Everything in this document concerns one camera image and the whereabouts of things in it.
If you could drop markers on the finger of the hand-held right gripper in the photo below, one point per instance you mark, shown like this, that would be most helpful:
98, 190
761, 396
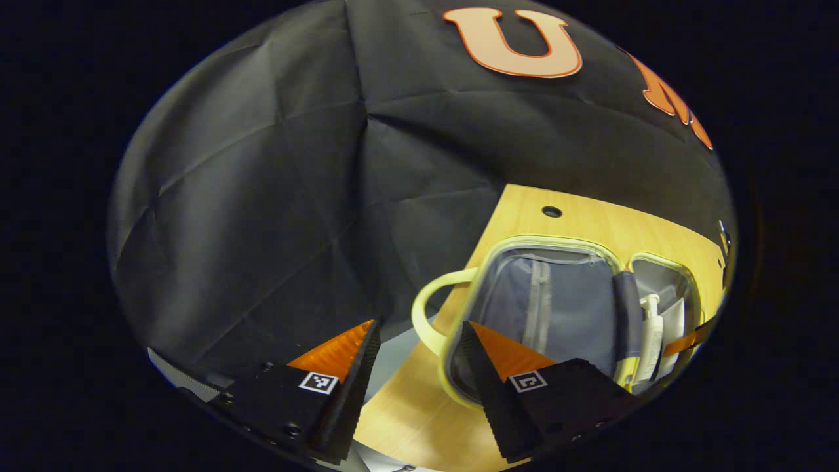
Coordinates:
688, 339

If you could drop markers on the pale yellow suitcase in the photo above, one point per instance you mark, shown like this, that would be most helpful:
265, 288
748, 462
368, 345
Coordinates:
570, 308

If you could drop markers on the white pump bottle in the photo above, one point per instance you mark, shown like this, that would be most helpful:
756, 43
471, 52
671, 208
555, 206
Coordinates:
649, 334

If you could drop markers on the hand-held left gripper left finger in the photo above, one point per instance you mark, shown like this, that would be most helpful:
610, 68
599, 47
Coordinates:
354, 393

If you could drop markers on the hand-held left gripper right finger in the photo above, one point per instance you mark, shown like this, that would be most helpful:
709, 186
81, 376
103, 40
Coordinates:
491, 393

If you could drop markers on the black backdrop cloth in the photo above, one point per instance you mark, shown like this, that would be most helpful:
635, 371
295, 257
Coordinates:
295, 196

